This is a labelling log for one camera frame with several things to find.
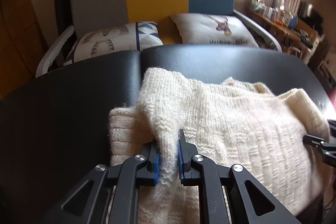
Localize cream knitted sweater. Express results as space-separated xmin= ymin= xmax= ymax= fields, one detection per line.
xmin=109 ymin=68 xmax=332 ymax=223

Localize black leather folding table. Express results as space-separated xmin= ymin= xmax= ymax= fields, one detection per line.
xmin=1 ymin=44 xmax=335 ymax=223

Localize pink cloth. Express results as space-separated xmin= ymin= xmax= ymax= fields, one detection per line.
xmin=328 ymin=86 xmax=336 ymax=110

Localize cluttered wooden shelf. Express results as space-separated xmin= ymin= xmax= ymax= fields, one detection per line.
xmin=249 ymin=0 xmax=321 ymax=65

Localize cat print cushion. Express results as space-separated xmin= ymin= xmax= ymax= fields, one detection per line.
xmin=64 ymin=22 xmax=163 ymax=65

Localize deer print cushion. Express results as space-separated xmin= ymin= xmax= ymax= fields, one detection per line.
xmin=170 ymin=13 xmax=258 ymax=48

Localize black object behind sofa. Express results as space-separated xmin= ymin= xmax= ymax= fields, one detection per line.
xmin=53 ymin=0 xmax=77 ymax=36

